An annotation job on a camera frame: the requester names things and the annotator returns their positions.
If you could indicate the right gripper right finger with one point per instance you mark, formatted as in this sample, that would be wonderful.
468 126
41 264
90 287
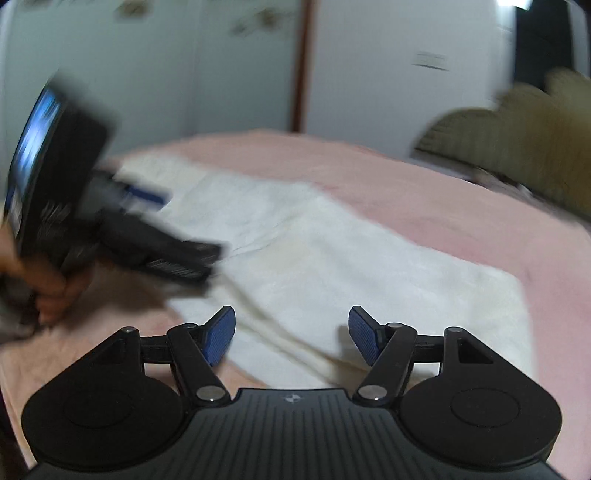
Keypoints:
388 351

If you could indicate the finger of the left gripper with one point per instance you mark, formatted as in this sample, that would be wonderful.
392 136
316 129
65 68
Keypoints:
133 244
131 197

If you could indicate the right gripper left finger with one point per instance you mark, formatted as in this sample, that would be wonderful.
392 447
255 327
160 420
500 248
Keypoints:
195 351

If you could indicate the white jacquard pants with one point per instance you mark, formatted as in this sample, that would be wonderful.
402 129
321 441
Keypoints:
296 261

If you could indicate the person left hand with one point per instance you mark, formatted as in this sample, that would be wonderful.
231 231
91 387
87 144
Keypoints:
55 293

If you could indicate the frosted glass wardrobe door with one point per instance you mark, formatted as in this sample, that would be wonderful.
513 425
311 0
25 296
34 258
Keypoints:
165 69

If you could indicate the pink floral bed sheet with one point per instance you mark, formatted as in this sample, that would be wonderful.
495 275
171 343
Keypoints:
550 256

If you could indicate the olive upholstered headboard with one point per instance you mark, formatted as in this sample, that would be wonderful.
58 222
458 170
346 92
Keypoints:
537 138

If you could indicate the dark window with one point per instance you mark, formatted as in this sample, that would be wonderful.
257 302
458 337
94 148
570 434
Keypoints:
543 41

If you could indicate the brown wooden door frame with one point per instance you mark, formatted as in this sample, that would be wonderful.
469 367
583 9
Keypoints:
301 66

